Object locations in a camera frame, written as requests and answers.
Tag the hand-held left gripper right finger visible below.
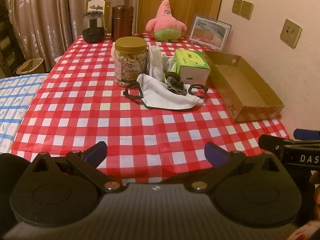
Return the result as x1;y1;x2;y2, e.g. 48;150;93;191
191;142;285;193

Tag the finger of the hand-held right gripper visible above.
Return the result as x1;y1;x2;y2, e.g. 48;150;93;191
258;134;291;153
294;129;320;141

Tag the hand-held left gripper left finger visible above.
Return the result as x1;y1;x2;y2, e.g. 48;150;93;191
31;141;125;193

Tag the brown cardboard box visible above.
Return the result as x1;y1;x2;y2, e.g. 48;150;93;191
202;50;285;123

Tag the white mask with black straps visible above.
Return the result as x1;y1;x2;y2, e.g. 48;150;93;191
124;74;208;110

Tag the translucent white plastic bag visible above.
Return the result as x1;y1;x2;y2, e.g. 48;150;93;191
149;46;164;81

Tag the red checkered tablecloth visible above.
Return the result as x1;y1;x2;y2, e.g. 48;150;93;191
9;33;292;180

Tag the green tissue box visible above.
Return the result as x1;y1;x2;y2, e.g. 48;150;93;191
174;49;211;84

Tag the gold-lidded plastic nut jar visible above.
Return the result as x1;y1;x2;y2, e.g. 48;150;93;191
114;37;147;88

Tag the blue checked bed sheet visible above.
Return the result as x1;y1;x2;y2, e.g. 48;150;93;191
0;74;49;155

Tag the woven waste basket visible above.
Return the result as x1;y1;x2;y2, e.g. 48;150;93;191
15;58;45;75

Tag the dark glass jar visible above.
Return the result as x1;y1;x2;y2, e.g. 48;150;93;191
82;10;107;43

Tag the brown cylindrical canister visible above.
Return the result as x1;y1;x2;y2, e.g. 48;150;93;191
111;5;134;42

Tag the pink star plush toy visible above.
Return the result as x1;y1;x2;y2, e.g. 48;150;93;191
146;0;187;42

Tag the beige patterned curtain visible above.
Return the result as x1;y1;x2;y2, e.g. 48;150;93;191
5;0;140;78

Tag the dark wooden shelf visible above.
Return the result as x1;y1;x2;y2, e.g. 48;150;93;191
0;0;25;78

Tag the white and wood chair back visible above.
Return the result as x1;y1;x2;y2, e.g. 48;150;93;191
86;0;111;34

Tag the beige data wall socket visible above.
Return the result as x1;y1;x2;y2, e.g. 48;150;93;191
280;19;302;49

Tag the clear acrylic picture frame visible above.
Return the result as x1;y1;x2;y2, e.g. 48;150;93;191
189;13;232;51

